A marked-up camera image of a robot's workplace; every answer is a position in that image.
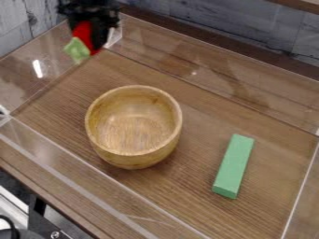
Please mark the green rectangular block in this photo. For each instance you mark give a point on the green rectangular block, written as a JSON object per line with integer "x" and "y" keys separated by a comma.
{"x": 233, "y": 167}

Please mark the clear acrylic enclosure wall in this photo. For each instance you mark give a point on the clear acrylic enclosure wall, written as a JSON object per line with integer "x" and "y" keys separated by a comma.
{"x": 100, "y": 204}

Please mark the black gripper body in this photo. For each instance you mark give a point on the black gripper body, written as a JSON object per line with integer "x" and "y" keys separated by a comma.
{"x": 103, "y": 11}

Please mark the red plush fruit green leaves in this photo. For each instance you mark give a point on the red plush fruit green leaves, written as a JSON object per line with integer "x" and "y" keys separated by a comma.
{"x": 80, "y": 48}

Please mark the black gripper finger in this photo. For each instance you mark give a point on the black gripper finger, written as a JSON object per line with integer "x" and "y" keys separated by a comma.
{"x": 72, "y": 25}
{"x": 99, "y": 36}

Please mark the wooden bowl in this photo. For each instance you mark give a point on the wooden bowl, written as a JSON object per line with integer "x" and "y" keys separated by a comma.
{"x": 132, "y": 125}

